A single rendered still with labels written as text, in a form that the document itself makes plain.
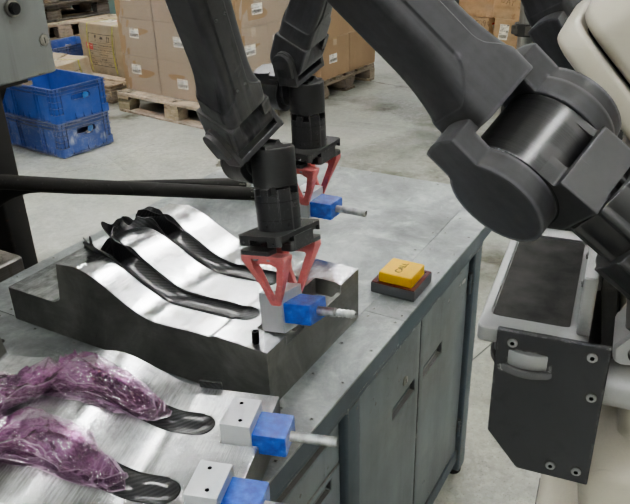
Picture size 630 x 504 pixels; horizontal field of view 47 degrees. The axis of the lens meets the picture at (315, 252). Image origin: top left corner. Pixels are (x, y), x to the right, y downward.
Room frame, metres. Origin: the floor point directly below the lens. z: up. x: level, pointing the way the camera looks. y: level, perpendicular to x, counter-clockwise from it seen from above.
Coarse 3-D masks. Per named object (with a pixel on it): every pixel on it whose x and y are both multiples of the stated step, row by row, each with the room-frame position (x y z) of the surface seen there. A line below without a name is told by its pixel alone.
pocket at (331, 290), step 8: (312, 280) 0.95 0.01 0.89; (320, 280) 0.96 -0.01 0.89; (304, 288) 0.93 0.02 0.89; (312, 288) 0.95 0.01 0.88; (320, 288) 0.96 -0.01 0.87; (328, 288) 0.95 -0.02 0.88; (336, 288) 0.94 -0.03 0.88; (328, 296) 0.95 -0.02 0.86; (336, 296) 0.93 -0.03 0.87; (328, 304) 0.91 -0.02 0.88
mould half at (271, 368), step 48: (96, 240) 1.18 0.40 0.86; (144, 240) 1.03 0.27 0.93; (48, 288) 1.01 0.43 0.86; (96, 288) 0.91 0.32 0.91; (144, 288) 0.93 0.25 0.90; (192, 288) 0.95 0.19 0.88; (240, 288) 0.94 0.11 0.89; (96, 336) 0.92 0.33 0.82; (144, 336) 0.87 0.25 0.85; (192, 336) 0.83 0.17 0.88; (240, 336) 0.80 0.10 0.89; (336, 336) 0.92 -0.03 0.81; (240, 384) 0.79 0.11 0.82; (288, 384) 0.80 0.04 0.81
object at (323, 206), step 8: (304, 184) 1.17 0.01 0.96; (304, 192) 1.14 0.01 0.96; (320, 192) 1.16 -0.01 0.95; (312, 200) 1.13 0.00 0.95; (320, 200) 1.13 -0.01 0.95; (328, 200) 1.13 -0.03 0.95; (336, 200) 1.12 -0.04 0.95; (304, 208) 1.13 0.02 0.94; (312, 208) 1.12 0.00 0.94; (320, 208) 1.11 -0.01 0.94; (328, 208) 1.11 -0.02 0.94; (336, 208) 1.12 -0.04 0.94; (344, 208) 1.11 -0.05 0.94; (352, 208) 1.10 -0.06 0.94; (304, 216) 1.13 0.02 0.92; (312, 216) 1.12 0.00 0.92; (320, 216) 1.11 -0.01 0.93; (328, 216) 1.11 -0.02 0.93
